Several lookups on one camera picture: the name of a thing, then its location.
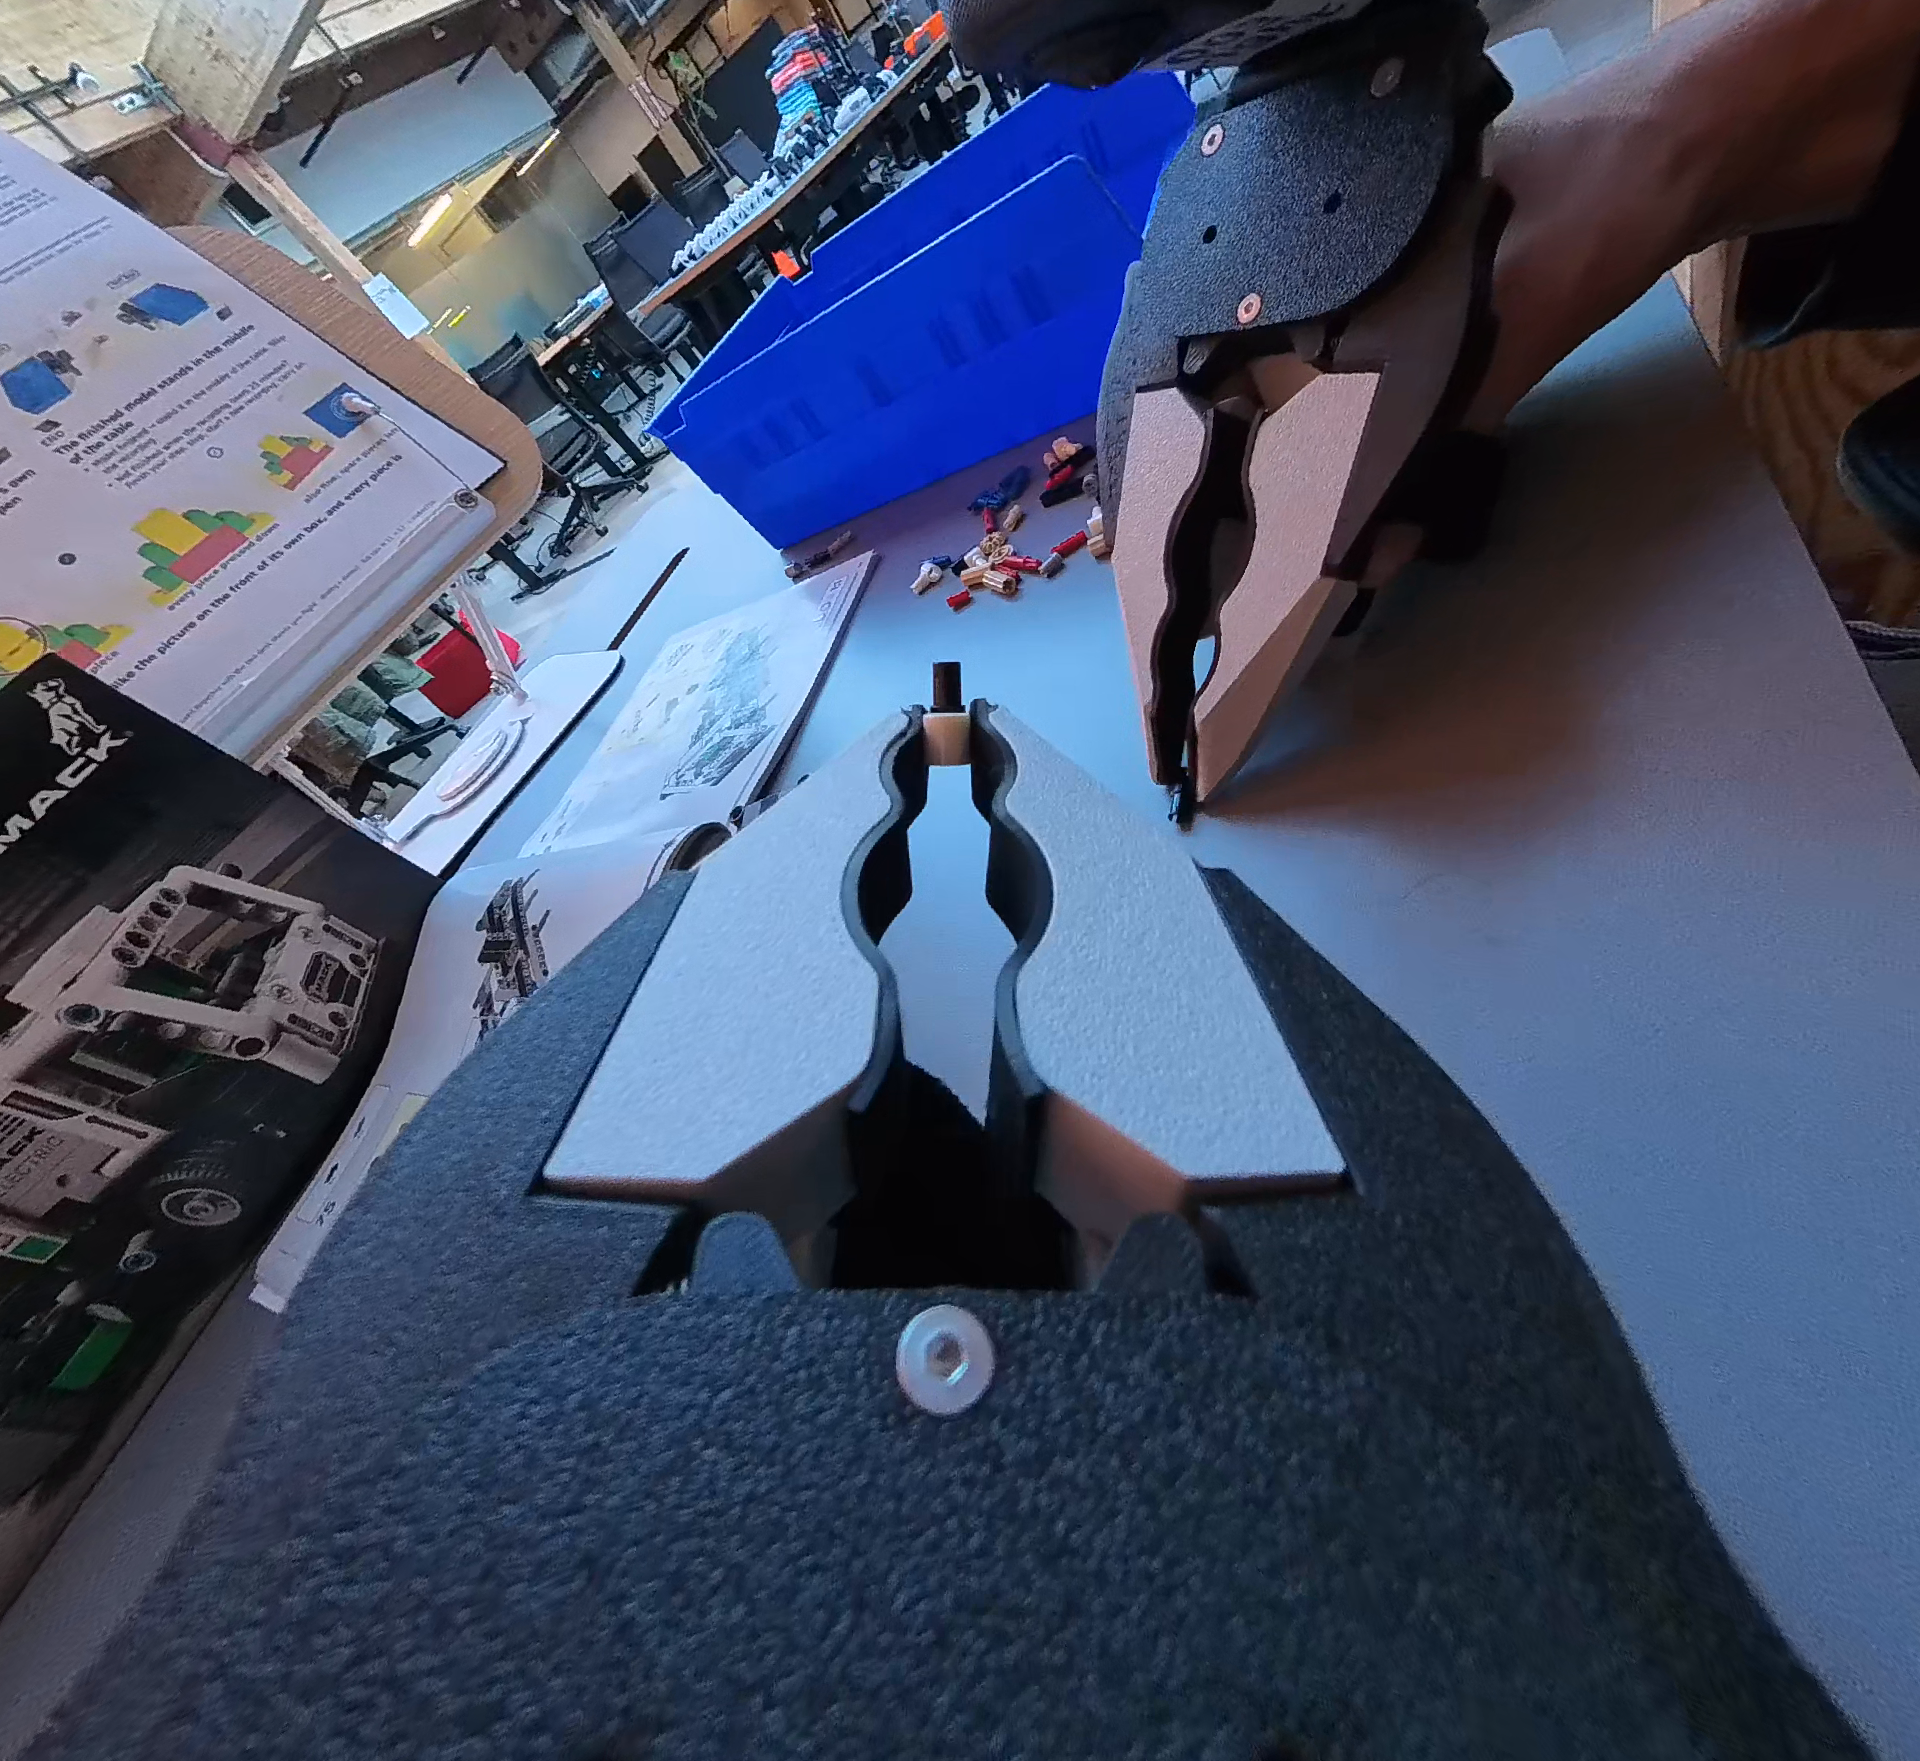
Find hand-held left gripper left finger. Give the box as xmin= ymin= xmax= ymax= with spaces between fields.
xmin=544 ymin=702 xmax=922 ymax=1286

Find dark sleeve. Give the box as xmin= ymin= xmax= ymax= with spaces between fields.
xmin=1730 ymin=93 xmax=1920 ymax=358

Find person's right hand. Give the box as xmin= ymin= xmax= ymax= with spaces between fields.
xmin=1469 ymin=65 xmax=1744 ymax=436

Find red container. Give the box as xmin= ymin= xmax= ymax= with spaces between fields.
xmin=417 ymin=626 xmax=523 ymax=724

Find laminated instruction sheet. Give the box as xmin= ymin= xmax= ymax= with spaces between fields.
xmin=0 ymin=130 xmax=505 ymax=760

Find black truck picture booklet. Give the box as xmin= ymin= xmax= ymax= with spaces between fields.
xmin=0 ymin=655 xmax=440 ymax=1512

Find black chair armrest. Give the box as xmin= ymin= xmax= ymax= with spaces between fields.
xmin=1836 ymin=378 xmax=1920 ymax=551

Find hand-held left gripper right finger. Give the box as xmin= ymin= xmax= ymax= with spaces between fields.
xmin=970 ymin=697 xmax=1349 ymax=1286

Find white instruction pages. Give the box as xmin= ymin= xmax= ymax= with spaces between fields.
xmin=251 ymin=824 xmax=739 ymax=1315

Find open lego instruction booklet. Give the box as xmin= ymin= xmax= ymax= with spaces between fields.
xmin=523 ymin=551 xmax=882 ymax=865

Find blue plastic bin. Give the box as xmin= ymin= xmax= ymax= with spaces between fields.
xmin=648 ymin=154 xmax=1145 ymax=551
xmin=807 ymin=70 xmax=1202 ymax=281

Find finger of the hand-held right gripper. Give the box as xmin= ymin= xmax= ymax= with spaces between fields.
xmin=1118 ymin=381 xmax=1254 ymax=788
xmin=1192 ymin=358 xmax=1390 ymax=807

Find pile of small lego pieces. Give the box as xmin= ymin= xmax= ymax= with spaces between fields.
xmin=905 ymin=434 xmax=1120 ymax=619

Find person's right forearm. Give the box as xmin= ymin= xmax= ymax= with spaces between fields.
xmin=1655 ymin=0 xmax=1920 ymax=278

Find thin black rod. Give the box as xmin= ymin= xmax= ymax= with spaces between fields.
xmin=607 ymin=545 xmax=692 ymax=654

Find long cluttered work desk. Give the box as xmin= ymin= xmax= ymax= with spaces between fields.
xmin=537 ymin=32 xmax=966 ymax=372

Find white stand base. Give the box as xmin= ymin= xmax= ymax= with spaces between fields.
xmin=377 ymin=649 xmax=625 ymax=881

